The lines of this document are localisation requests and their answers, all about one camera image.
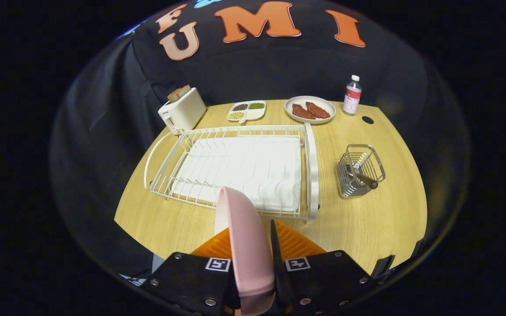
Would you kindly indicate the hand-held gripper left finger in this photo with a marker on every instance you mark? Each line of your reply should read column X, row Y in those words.
column 191, row 281

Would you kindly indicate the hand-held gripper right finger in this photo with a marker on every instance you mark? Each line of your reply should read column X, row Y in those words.
column 279, row 272

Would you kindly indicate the pink plate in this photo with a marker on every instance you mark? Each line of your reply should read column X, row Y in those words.
column 248, row 250

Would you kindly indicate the white plate with meat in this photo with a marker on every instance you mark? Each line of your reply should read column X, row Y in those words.
column 310, row 121

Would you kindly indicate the white divided dish with beans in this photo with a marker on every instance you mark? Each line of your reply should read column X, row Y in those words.
column 253, row 115

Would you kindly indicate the white drain tray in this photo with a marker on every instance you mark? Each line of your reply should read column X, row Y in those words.
column 244, row 166

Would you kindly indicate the red meat slice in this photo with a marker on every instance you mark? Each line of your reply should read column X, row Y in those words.
column 302, row 112
column 319, row 110

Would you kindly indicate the white toaster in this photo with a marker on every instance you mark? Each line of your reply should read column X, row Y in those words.
column 187, row 109

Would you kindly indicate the black table grommet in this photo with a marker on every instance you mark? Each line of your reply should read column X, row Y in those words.
column 367, row 120

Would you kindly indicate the toast slice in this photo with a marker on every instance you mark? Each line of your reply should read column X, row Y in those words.
column 174, row 95
column 185, row 90

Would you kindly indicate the plastic bottle with red label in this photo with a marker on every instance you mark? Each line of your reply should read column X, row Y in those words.
column 352, row 98

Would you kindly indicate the black backdrop cloth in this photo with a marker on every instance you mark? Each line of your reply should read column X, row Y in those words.
column 279, row 70

